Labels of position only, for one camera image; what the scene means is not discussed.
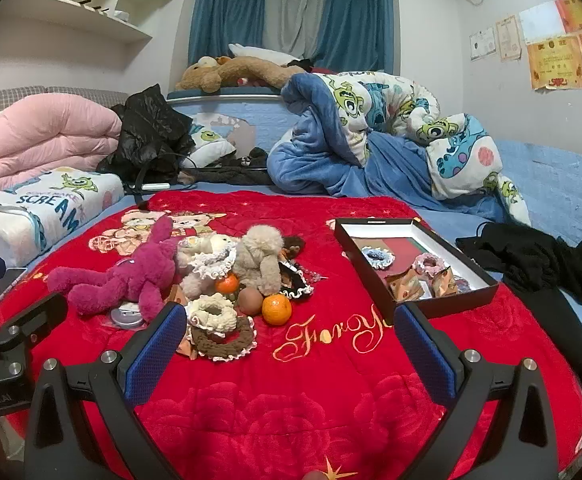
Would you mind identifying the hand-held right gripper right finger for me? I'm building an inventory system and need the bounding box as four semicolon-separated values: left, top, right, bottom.
393;301;559;480

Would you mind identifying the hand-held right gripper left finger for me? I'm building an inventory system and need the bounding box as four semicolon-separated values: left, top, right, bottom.
23;301;189;480

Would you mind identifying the round silver tin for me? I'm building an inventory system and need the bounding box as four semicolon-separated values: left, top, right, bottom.
109;304;144;331

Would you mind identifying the magenta plush toy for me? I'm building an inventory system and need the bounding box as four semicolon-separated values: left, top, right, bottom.
47;216;180;322

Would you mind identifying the black cardboard box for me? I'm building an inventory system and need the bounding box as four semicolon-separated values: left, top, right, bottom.
333;217;500;320

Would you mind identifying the large orange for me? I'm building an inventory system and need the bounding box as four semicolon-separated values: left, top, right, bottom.
261;294;293;326

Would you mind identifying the beige plush toy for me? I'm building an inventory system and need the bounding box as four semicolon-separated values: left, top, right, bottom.
233;225;286;297

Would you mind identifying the orange snack packet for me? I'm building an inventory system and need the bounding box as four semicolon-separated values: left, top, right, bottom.
387;266;459;302

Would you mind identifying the brown knitted scrunchie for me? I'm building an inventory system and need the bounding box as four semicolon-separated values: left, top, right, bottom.
187;316;259;362

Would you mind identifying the cream knitted scrunchie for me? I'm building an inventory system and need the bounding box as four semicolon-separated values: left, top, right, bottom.
186;294;239;332

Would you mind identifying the large cartoon print pillow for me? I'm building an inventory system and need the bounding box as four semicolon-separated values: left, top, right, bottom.
0;167;126;267

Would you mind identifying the pink knitted scrunchie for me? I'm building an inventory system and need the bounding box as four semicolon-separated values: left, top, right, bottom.
415;253;446;277

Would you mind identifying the small orange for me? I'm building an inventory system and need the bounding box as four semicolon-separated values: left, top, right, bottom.
215;272;240;295

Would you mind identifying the white lace scrunchie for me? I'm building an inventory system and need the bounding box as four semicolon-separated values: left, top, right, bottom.
183;242;239;281

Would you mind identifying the brown egg-shaped toy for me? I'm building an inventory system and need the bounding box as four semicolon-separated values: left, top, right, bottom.
237;288;263;317

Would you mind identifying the blue knitted scrunchie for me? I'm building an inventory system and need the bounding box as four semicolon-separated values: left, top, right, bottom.
361;246;390;266

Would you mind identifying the white plush toy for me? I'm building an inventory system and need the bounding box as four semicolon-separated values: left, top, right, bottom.
176;234;239;298

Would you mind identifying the black clothing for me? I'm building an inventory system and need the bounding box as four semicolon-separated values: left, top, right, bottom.
456;222;582;441

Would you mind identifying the red printed blanket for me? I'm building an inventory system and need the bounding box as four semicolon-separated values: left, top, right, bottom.
0;190;582;480

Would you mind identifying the pink quilt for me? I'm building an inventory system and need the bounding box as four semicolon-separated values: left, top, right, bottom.
0;94;123;205

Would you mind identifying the black lace scrunchie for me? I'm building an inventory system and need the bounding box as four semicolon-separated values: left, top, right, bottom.
277;260;316;301

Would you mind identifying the dark brown fuzzy scrunchie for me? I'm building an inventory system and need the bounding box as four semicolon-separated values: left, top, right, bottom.
283;236;306;261

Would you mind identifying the dark knitted cloth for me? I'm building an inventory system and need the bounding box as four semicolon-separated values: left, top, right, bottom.
178;147;274;192

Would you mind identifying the blue bed sheet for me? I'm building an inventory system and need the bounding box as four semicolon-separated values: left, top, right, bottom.
266;140;582;311

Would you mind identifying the black puffer jacket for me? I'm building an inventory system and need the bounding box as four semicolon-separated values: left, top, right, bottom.
96;84;196;181

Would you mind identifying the small cartoon print pillow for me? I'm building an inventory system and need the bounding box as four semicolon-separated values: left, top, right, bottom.
181;112;238;170

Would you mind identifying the blue cartoon print duvet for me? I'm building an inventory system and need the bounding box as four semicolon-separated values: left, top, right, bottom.
267;71;532;227

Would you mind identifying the brown teddy bear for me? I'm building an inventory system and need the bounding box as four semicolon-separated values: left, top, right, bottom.
175;55;302;93

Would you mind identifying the white plush pillow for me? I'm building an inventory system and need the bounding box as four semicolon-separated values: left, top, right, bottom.
228;42;296;67

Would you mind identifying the blue curtain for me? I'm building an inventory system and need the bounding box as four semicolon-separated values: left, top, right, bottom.
187;0;396;75

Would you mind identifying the grey curtain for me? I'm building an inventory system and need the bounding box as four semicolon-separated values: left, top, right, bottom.
262;0;332;60

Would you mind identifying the black cable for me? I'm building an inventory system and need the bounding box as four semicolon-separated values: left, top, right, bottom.
123;147;196;196

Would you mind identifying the white wall shelf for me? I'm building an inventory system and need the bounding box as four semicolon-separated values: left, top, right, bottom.
6;0;186;43

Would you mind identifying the group of wall certificates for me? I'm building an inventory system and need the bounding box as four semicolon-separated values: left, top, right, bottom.
468;0;582;93

